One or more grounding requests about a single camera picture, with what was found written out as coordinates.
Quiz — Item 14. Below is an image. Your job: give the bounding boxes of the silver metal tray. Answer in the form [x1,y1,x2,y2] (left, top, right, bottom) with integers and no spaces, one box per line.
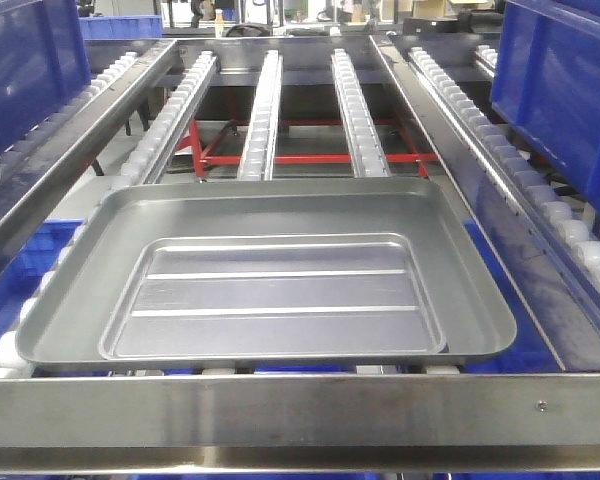
[16,178,517,371]

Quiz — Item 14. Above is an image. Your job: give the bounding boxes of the white roller track middle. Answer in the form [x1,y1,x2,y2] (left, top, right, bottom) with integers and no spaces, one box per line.
[237,50,283,181]

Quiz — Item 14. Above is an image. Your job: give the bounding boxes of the white roller track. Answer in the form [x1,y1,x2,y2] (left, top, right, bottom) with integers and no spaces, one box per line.
[237,50,283,181]
[111,51,217,190]
[331,49,391,178]

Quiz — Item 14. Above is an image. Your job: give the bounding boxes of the white roller track right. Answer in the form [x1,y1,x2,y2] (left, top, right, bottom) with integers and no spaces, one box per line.
[331,49,391,178]

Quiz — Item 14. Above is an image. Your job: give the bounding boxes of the white roller track left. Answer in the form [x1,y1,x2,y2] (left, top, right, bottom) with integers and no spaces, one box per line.
[111,51,217,190]

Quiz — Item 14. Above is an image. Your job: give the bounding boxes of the far left roller track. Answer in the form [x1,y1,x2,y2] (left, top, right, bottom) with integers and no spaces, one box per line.
[0,51,138,184]

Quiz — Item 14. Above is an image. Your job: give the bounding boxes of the distant blue crate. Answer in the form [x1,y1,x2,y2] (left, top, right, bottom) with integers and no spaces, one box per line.
[79,15,163,40]

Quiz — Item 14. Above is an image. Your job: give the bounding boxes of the steel front rack bar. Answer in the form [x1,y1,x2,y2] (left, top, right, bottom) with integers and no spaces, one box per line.
[0,374,600,473]

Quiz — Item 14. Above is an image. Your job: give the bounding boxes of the far right roller track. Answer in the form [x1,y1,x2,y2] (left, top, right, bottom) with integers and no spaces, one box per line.
[410,47,600,290]

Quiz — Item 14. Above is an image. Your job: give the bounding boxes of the right blue plastic bin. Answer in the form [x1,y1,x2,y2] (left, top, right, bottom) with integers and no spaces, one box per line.
[491,1,600,214]

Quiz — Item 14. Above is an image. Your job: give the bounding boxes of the blue plastic bin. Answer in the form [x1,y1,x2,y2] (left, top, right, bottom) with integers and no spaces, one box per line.
[0,1,91,153]
[491,1,600,214]

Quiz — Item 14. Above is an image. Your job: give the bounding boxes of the left blue plastic bin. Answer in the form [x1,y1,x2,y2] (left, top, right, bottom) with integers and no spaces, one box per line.
[0,1,91,153]

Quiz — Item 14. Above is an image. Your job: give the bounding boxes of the red metal frame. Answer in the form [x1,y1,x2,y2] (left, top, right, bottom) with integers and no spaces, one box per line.
[167,118,438,180]

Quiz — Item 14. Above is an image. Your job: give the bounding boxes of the steel divider rail right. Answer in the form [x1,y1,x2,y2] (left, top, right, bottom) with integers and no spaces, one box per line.
[369,36,600,371]

